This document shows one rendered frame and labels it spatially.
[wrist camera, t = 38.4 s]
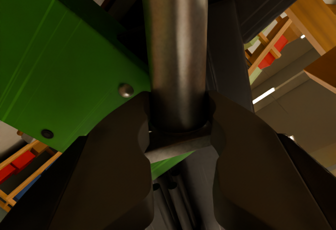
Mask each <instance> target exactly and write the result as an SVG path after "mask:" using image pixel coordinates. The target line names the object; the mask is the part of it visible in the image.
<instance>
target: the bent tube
mask: <svg viewBox="0 0 336 230"><path fill-rule="evenodd" d="M142 6H143V16H144V26H145V37H146V47H147V58H148V69H149V79H150V90H151V97H152V110H153V117H152V118H151V119H150V121H149V122H148V130H149V140H150V144H149V146H148V147H147V149H146V150H145V152H144V155H145V156H146V157H147V158H148V159H149V161H150V163H151V164H152V163H155V162H159V161H162V160H165V159H169V158H172V157H175V156H179V155H182V154H185V153H189V152H192V151H195V150H199V149H202V148H205V147H209V146H212V145H211V143H210V140H211V131H212V125H211V123H210V122H209V121H208V120H207V118H206V117H205V90H206V59H207V28H208V0H142Z"/></svg>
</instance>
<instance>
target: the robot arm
mask: <svg viewBox="0 0 336 230"><path fill-rule="evenodd" d="M204 117H206V118H207V120H208V121H209V122H210V123H211V125H212V127H211V136H210V143H211V145H212V146H213V147H214V149H215V150H216V152H217V153H218V156H219V158H218V159H217V161H216V167H215V174H214V181H213V187H212V198H213V211H214V217H215V219H216V221H217V222H218V224H219V225H220V226H222V227H223V228H224V229H225V230H336V177H335V176H334V175H333V174H332V173H331V172H329V171H328V170H327V169H326V168H325V167H324V166H323V165H321V164H320V163H319V162H318V161H317V160H316V159H315V158H313V157H312V156H311V155H310V154H309V153H308V152H307V151H305V150H304V149H303V148H302V147H301V146H300V145H299V144H297V143H296V142H295V141H294V140H293V139H292V138H291V137H289V136H288V135H287V134H286V133H277V132H276V131H275V130H274V129H272V128H271V127H270V126H269V125H268V124H267V123H266V122H265V121H263V120H262V119H261V118H260V117H258V116H257V115H256V114H254V113H253V112H251V111H250V110H248V109H247V108H245V107H243V106H241V105H240V104H238V103H236V102H235V101H233V100H231V99H229V98H228V97H226V96H224V95H222V94H221V93H219V92H217V91H215V90H207V91H205V104H204ZM151 118H153V104H152V94H151V92H149V91H142V92H140V93H139V94H137V95H136V96H134V97H133V98H131V99H130V100H128V101H127V102H125V103H124V104H122V105H121V106H119V107H118V108H116V109H115V110H113V111H112V112H111V113H109V114H108V115H107V116H106V117H105V118H103V119H102V120H101V121H100V122H99V123H98V124H97V125H96V126H95V127H94V128H93V129H92V130H91V131H90V132H89V133H88V134H87V135H83V136H79V137H78V138H77V139H76V140H75V141H74V142H73V143H72V144H71V145H70V146H69V147H68V148H67V149H66V150H65V151H64V152H63V153H62V154H61V156H60V157H59V158H58V159H57V160H56V161H55V162H54V163H53V164H52V165H51V166H50V167H49V168H48V169H47V170H46V171H45V172H44V173H43V174H42V175H41V177H40V178H39V179H38V180H37V181H36V182H35V183H34V184H33V185H32V186H31V187H30V188H29V189H28V190H27V191H26V192H25V193H24V195H23V196H22V197H21V198H20V199H19V200H18V201H17V202H16V204H15V205H14V206H13V207H12V208H11V210H10V211H9V212H8V213H7V215H6V216H5V217H4V218H3V220H2V221H1V222H0V230H145V229H146V228H147V227H148V226H149V225H150V224H151V223H152V221H153V219H154V190H153V181H152V171H151V163H150V160H149V159H148V158H147V157H146V156H145V155H144V153H145V151H146V149H147V147H148V146H149V145H150V136H149V126H148V122H149V121H150V120H151Z"/></svg>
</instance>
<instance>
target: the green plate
mask: <svg viewBox="0 0 336 230"><path fill-rule="evenodd" d="M124 31H127V29H126V28H125V27H123V26H122V25H121V24H120V23H119V22H118V21H117V20H115V19H114V18H113V17H112V16H111V15H110V14H109V13H107V12H106V11H105V10H104V9H103V8H102V7H100V6H99V5H98V4H97V3H96V2H95V1H94V0H0V121H2V122H4V123H6V124H8V125H10V126H11V127H13V128H15V129H17V130H19V131H21V132H23V133H25V134H27V135H29V136H30V137H32V138H34V139H36V140H38V141H40V142H42V143H44V144H46V145H48V146H49V147H51V148H53V149H55V150H57V151H59V152H61V153H63V152H64V151H65V150H66V149H67V148H68V147H69V146H70V145H71V144H72V143H73V142H74V141H75V140H76V139H77V138H78V137H79V136H86V135H87V134H88V133H89V132H90V131H91V130H92V129H93V128H94V127H95V126H96V125H97V124H98V123H99V122H100V121H101V120H102V119H103V118H105V117H106V116H107V115H108V114H110V113H111V112H112V111H114V110H115V109H117V108H118V107H120V106H121V105H123V104H124V103H125V102H127V101H128V100H130V99H131V98H133V97H134V96H136V95H137V94H139V93H140V92H143V91H147V92H151V85H150V74H149V66H148V65H147V64H146V63H144V62H143V61H142V60H141V59H140V58H138V57H137V56H136V55H135V54H134V53H132V52H131V51H130V50H129V49H128V48H126V47H125V46H124V45H123V44H122V43H120V42H119V41H118V39H117V34H118V33H121V32H124ZM122 84H128V85H130V86H131V87H132V88H133V90H134V93H133V95H132V96H131V97H122V96H121V95H120V94H119V91H118V88H119V86H120V85H122ZM195 151H196V150H194V151H191V152H188V153H184V154H181V155H178V156H174V157H171V158H167V159H164V160H161V161H157V162H154V163H151V164H150V166H151V175H152V181H153V180H155V179H156V178H158V177H159V176H160V175H162V174H163V173H165V172H166V171H168V170H169V169H170V168H172V167H173V166H175V165H176V164H178V163H179V162H180V161H182V160H183V159H185V158H186V157H187V156H189V155H190V154H192V153H193V152H195Z"/></svg>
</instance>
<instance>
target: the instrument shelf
mask: <svg viewBox="0 0 336 230"><path fill-rule="evenodd" d="M303 70H304V72H305V73H306V74H307V75H308V76H309V77H310V78H311V79H312V80H314V81H316V82H317V83H319V84H321V85H322V86H324V87H325V88H327V89H329V90H330V91H332V92H333V93H335V94H336V46H335V47H333V48H332V49H330V50H329V51H328V52H326V53H325V54H323V55H322V56H321V57H319V58H318V59H316V60H315V61H314V62H312V63H311V64H309V65H308V66H307V67H305V68H304V69H303Z"/></svg>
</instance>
